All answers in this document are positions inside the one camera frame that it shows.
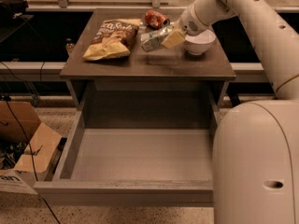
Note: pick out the red soda can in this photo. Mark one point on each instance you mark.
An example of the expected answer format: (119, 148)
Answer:
(156, 19)

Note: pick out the white ceramic bowl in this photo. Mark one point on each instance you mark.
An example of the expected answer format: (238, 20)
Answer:
(196, 45)

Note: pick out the open grey top drawer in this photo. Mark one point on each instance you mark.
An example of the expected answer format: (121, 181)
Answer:
(151, 148)

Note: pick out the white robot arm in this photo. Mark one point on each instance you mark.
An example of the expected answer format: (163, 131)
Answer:
(256, 145)

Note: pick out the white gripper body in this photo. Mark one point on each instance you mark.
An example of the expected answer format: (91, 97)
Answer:
(189, 22)

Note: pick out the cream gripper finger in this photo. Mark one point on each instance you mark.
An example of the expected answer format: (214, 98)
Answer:
(175, 38)

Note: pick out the black bag on desk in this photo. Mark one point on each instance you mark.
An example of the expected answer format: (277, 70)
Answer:
(12, 9)

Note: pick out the open cardboard box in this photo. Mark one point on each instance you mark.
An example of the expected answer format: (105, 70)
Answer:
(27, 147)

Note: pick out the green white 7up can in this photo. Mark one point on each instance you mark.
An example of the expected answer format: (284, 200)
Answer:
(153, 40)

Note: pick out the brown yellow chip bag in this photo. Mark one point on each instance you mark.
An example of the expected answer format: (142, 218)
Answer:
(114, 39)

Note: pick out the grey cabinet counter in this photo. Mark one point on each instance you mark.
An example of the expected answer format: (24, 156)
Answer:
(141, 70)

